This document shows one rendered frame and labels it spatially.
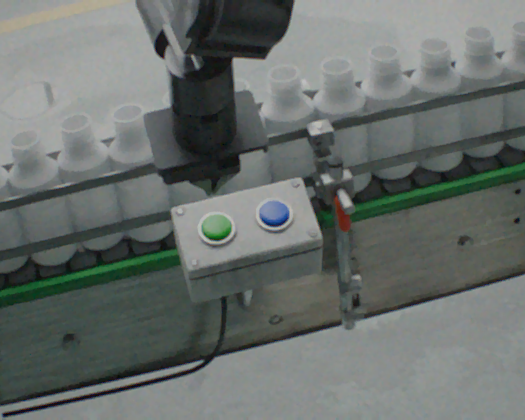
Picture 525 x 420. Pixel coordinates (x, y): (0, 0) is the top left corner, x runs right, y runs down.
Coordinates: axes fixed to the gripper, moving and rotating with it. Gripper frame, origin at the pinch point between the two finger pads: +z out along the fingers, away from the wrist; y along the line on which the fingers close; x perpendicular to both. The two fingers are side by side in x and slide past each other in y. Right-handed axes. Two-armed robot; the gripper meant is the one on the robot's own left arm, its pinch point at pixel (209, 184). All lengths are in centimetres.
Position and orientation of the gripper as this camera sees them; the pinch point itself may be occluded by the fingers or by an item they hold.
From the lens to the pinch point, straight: 114.4
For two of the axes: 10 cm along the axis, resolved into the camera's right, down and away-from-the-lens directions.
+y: -9.6, 2.3, -1.3
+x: 2.6, 8.2, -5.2
